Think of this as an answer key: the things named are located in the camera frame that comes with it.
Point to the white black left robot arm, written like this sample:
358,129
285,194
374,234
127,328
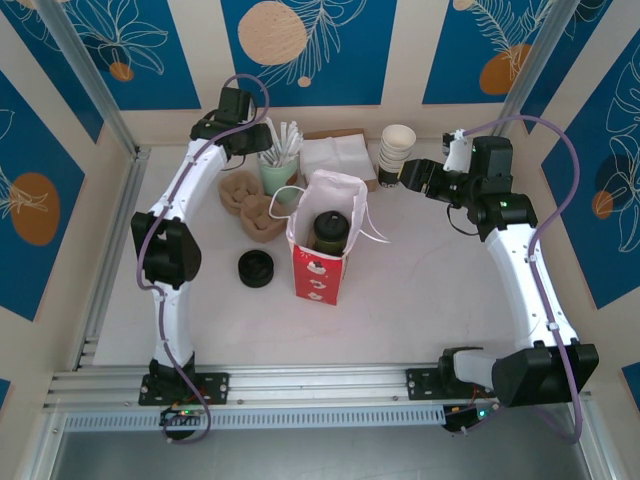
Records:
172,325

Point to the white napkin stack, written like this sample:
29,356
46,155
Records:
372,185
335,155

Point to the black coffee cup lid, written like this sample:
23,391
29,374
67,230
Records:
330,224

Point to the blue floral wall panel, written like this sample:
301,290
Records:
150,50
575,65
45,150
460,50
600,250
50,65
350,50

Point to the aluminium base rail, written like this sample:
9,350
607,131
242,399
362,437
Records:
320,385

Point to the paper cup stack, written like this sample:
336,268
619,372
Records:
395,145

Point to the aluminium frame post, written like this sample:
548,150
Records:
535,75
90,75

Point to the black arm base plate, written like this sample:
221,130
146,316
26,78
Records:
215,387
422,384

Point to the mint green holder cup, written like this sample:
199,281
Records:
277,177

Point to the black lid stack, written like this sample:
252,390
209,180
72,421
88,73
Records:
256,268

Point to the beige pulp cup carrier stack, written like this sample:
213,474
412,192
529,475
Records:
240,192

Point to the red white paper bag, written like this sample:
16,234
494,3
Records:
320,280

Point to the aluminium side rail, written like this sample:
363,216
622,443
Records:
117,240

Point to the white wrapped straw bundle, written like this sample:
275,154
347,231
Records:
285,142

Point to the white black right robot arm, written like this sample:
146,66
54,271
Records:
525,290

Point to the paper coffee cup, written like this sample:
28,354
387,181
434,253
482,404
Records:
330,245

